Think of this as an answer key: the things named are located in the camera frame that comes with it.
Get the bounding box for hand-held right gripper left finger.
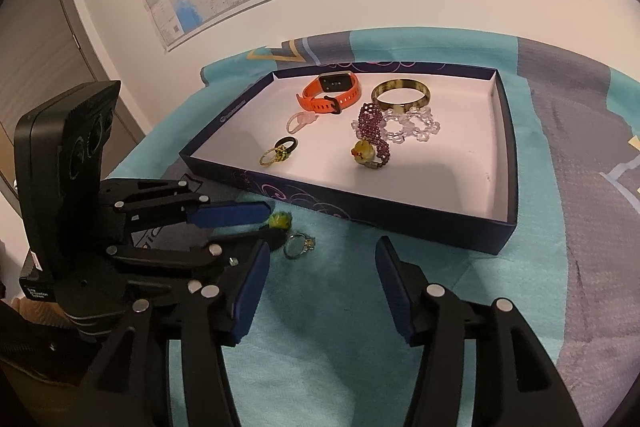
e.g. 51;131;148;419
70;239;272;427

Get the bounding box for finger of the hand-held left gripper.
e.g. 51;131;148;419
107;229;284;280
100;177;272;229

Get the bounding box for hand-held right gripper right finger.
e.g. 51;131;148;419
375;236;583;427

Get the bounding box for gold ring with green stones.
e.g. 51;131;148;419
259;146;290;166

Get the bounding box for silver ring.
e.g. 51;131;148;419
284;234;317;259

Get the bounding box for dark blue shallow box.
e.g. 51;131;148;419
179;61;519;255

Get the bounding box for pink ring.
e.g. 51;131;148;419
286;111;321;134

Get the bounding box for yellow duck ring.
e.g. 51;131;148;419
351;139;383;170

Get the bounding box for purple beaded bracelet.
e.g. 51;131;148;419
357;103;392;168

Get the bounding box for clear crystal bracelet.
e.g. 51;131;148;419
350;106;442;142

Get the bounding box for person's left forearm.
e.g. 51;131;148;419
0;302;103;385

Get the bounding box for person's left hand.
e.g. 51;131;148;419
9;298;67;333

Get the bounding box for teal fleece blanket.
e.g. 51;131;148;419
107;27;568;427

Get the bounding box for grey brown door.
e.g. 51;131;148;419
0;0;147;202

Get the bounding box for orange smart watch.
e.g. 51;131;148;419
296;71;362;115

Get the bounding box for gold tortoiseshell bangle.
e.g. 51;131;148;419
371;78;431;112

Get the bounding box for person's yellow jacket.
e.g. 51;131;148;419
0;367;88;427

